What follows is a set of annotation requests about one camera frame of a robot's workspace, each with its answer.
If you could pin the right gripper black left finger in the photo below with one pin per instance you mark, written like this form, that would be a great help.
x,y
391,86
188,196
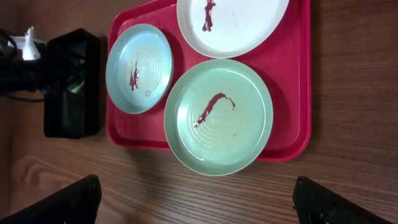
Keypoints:
x,y
77,203

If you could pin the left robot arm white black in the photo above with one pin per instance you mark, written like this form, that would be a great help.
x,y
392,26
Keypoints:
x,y
20,75

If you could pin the red plastic tray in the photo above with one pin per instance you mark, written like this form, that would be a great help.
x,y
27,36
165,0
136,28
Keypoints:
x,y
283,61

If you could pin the light blue plate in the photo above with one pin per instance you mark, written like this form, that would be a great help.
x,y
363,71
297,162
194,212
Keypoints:
x,y
139,69

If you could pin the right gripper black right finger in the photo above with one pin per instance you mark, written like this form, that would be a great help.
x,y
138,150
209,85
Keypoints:
x,y
316,204

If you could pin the light green plate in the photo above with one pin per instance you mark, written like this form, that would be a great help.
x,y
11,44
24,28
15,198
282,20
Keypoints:
x,y
218,117

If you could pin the white plate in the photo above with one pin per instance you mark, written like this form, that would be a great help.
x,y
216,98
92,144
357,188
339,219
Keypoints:
x,y
228,28

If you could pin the black plastic tray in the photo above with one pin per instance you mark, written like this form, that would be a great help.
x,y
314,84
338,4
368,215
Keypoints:
x,y
71,108

